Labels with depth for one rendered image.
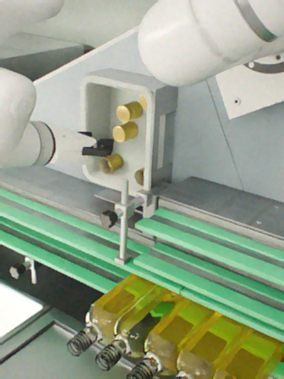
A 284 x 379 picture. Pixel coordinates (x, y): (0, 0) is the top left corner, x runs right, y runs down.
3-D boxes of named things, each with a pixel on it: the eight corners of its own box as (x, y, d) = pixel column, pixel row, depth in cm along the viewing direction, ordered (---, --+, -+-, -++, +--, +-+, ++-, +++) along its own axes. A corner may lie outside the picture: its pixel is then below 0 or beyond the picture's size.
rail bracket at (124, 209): (139, 243, 100) (97, 271, 91) (141, 164, 93) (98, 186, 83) (150, 248, 98) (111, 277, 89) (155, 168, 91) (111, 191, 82)
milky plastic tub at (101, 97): (106, 167, 116) (81, 178, 110) (106, 67, 106) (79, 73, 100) (170, 187, 107) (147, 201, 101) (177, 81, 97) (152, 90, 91)
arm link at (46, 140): (-2, 157, 86) (11, 156, 88) (37, 173, 81) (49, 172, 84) (4, 113, 84) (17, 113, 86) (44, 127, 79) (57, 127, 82)
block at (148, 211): (158, 221, 104) (139, 234, 99) (161, 179, 100) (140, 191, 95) (172, 227, 103) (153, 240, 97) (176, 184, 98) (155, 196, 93)
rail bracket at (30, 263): (54, 263, 120) (8, 291, 110) (53, 238, 117) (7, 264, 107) (67, 269, 118) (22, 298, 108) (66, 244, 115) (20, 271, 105)
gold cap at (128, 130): (125, 119, 106) (111, 123, 103) (139, 123, 104) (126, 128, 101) (124, 135, 108) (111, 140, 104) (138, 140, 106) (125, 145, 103)
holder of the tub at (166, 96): (108, 187, 119) (86, 198, 113) (109, 68, 107) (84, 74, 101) (170, 208, 110) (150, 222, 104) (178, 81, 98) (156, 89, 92)
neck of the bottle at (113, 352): (114, 348, 81) (94, 366, 78) (114, 333, 80) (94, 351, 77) (128, 356, 80) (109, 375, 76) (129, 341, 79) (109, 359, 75)
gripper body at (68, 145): (7, 157, 87) (53, 156, 97) (51, 174, 82) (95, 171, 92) (13, 113, 85) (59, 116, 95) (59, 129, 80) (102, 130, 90)
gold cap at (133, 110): (129, 99, 104) (116, 103, 100) (143, 102, 102) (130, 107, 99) (128, 116, 105) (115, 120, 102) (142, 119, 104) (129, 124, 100)
